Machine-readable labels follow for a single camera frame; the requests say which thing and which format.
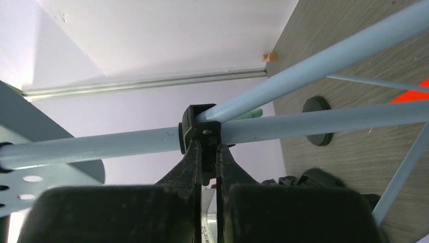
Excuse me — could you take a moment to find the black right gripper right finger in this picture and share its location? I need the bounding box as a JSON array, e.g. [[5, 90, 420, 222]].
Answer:
[[217, 144, 389, 242]]

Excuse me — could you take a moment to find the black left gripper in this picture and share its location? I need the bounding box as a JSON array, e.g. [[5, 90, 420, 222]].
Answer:
[[261, 168, 381, 212]]

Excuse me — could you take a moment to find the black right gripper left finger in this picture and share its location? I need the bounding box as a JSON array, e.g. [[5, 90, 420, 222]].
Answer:
[[18, 141, 202, 242]]

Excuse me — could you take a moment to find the light blue music stand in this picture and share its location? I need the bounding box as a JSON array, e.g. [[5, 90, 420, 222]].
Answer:
[[0, 0, 429, 225]]

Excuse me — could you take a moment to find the black left microphone stand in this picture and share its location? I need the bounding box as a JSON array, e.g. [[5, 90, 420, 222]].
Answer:
[[302, 96, 335, 147]]

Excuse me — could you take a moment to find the mint green toy microphone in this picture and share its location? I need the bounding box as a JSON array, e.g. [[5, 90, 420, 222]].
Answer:
[[233, 108, 263, 120]]

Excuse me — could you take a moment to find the orange rectangular block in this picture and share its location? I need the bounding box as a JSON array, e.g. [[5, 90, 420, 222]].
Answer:
[[391, 90, 429, 103]]

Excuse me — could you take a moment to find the brown wooden block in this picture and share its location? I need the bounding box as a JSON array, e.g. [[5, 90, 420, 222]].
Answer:
[[263, 53, 278, 62]]

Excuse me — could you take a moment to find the aluminium frame rail left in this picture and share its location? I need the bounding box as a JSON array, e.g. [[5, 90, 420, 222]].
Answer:
[[22, 68, 267, 102]]

